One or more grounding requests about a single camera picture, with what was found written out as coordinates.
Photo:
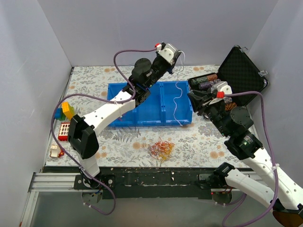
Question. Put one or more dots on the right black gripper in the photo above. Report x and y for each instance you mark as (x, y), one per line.
(203, 104)

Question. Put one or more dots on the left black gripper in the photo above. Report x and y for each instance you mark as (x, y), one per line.
(172, 65)

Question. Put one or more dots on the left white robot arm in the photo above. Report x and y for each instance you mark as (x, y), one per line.
(83, 131)

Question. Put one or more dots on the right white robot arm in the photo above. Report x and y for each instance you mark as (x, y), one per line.
(281, 195)

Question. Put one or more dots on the right blue bin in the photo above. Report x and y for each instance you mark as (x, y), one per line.
(176, 104)

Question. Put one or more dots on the middle blue bin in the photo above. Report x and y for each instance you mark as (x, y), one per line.
(150, 112)

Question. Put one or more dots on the black poker chip case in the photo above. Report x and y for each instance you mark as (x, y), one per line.
(239, 71)

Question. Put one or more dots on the colourful block stack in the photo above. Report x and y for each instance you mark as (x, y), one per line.
(65, 112)

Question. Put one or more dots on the red white window block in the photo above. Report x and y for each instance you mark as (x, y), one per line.
(63, 131)

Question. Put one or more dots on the small white red toy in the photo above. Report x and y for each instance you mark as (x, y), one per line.
(56, 151)

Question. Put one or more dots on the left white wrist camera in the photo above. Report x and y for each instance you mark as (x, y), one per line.
(167, 52)

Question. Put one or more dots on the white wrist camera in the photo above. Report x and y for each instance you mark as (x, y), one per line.
(220, 90)
(167, 52)

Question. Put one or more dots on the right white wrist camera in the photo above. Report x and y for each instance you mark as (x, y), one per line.
(220, 90)

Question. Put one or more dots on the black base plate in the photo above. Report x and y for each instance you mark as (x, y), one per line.
(145, 182)

